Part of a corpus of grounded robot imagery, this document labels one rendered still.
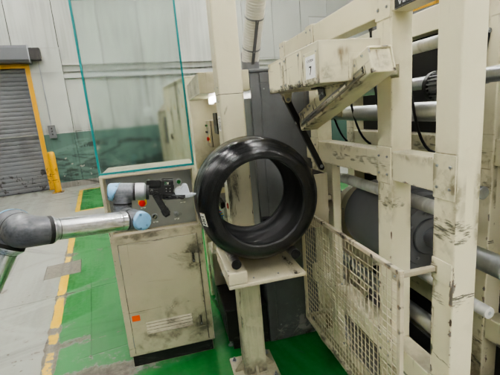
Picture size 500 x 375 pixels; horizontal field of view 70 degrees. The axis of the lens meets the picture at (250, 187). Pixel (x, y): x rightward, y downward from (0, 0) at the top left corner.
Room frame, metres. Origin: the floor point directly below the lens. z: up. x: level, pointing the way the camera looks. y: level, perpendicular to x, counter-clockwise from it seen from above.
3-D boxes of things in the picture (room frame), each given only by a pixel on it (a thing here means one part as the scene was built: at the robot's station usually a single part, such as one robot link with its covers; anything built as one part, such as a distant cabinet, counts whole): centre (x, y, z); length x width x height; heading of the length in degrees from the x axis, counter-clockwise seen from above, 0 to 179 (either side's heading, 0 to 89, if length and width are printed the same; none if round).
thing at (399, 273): (1.53, -0.38, 0.65); 0.90 x 0.02 x 0.70; 13
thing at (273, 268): (1.69, -0.01, 0.80); 0.37 x 0.36 x 0.02; 103
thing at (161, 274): (2.28, 0.64, 0.63); 0.56 x 0.41 x 1.27; 103
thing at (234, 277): (1.65, 0.13, 0.84); 0.36 x 0.09 x 0.06; 13
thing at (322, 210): (1.98, -0.33, 1.05); 0.20 x 0.15 x 0.30; 13
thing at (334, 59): (1.63, -0.33, 1.71); 0.61 x 0.25 x 0.15; 13
